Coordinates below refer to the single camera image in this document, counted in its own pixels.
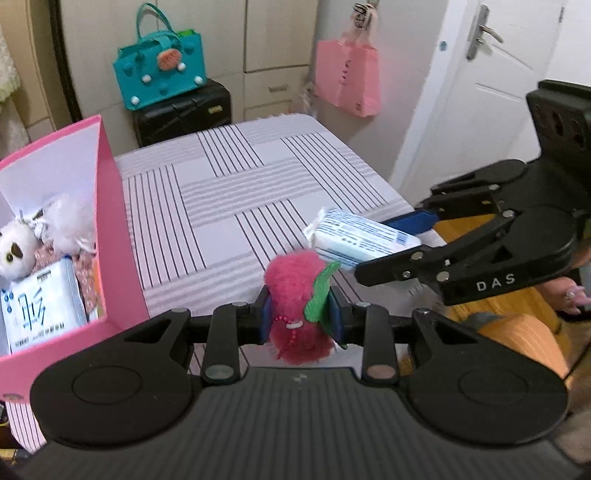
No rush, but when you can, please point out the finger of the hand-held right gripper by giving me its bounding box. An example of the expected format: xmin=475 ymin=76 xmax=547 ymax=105
xmin=355 ymin=210 xmax=517 ymax=288
xmin=382 ymin=159 xmax=531 ymax=240

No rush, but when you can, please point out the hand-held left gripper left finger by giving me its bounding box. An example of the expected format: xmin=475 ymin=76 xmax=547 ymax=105
xmin=122 ymin=286 xmax=273 ymax=384

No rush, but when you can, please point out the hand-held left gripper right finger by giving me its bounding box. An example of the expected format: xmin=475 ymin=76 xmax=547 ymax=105
xmin=325 ymin=288 xmax=467 ymax=386

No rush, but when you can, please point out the red plush toy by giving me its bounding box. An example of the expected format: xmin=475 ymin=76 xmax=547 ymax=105
xmin=263 ymin=249 xmax=342 ymax=366

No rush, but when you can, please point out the white tissue pack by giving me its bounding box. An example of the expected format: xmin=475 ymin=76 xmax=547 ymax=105
xmin=305 ymin=208 xmax=423 ymax=268

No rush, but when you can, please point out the pink cardboard box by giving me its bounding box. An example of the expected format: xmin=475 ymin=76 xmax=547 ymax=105
xmin=0 ymin=114 xmax=151 ymax=407

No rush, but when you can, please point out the floral cloth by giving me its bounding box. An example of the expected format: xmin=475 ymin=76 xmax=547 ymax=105
xmin=34 ymin=242 xmax=100 ymax=319

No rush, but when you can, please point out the white plastic bag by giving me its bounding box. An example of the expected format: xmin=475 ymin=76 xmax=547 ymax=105
xmin=39 ymin=194 xmax=98 ymax=254

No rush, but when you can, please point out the blue-edged tissue pack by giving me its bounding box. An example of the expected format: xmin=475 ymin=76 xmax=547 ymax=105
xmin=0 ymin=257 xmax=88 ymax=355

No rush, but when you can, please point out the white brown-eared plush toy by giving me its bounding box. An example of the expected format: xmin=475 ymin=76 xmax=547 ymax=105
xmin=0 ymin=208 xmax=47 ymax=280

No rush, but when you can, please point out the person's right hand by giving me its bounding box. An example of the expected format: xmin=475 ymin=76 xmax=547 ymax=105
xmin=551 ymin=276 xmax=591 ymax=319

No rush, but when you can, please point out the orange ribbed cushion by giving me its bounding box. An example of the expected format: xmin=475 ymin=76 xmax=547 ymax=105
xmin=475 ymin=314 xmax=573 ymax=381

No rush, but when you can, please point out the striped tablecloth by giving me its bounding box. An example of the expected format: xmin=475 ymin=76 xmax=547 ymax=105
xmin=9 ymin=113 xmax=446 ymax=455

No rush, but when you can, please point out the white door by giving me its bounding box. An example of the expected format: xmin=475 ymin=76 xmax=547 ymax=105
xmin=402 ymin=0 xmax=568 ymax=204

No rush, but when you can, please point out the pink shopping bag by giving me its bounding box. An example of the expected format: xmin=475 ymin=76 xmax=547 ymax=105
xmin=314 ymin=18 xmax=382 ymax=117

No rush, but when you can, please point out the black suitcase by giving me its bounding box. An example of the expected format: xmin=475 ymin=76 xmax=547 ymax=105
xmin=133 ymin=78 xmax=232 ymax=148

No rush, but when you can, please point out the beige wardrobe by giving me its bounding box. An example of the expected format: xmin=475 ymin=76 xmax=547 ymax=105
xmin=0 ymin=0 xmax=324 ymax=134

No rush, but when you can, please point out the teal felt handbag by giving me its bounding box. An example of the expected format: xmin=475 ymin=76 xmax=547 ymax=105
xmin=113 ymin=2 xmax=207 ymax=112

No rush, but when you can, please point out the black vertical pole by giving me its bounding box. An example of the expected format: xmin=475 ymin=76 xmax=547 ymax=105
xmin=48 ymin=0 xmax=86 ymax=121

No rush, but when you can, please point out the cream fluffy pajama jacket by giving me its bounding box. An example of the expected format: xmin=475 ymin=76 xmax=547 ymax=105
xmin=0 ymin=28 xmax=21 ymax=102

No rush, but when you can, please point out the metal door handle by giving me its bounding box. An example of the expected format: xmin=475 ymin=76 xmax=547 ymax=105
xmin=466 ymin=4 xmax=505 ymax=61

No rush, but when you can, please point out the black wall hook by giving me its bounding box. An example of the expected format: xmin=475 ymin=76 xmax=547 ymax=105
xmin=353 ymin=0 xmax=379 ymax=24

